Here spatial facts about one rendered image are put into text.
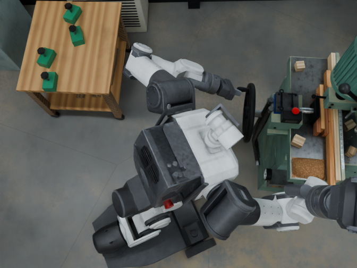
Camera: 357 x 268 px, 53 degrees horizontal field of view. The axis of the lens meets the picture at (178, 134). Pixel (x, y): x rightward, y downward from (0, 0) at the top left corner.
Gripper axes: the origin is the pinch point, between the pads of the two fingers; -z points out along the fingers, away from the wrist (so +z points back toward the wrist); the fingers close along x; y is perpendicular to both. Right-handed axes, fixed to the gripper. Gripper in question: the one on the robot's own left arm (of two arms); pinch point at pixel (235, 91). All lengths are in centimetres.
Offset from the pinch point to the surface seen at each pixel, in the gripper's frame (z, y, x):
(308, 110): -25.5, 11.6, 17.4
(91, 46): 56, -42, -79
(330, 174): -35, -1, 42
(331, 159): -35, 3, 37
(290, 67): -23.3, 17.8, -7.4
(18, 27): 102, -80, -145
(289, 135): -23.7, -1.8, 20.4
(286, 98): -14.5, 11.6, 13.8
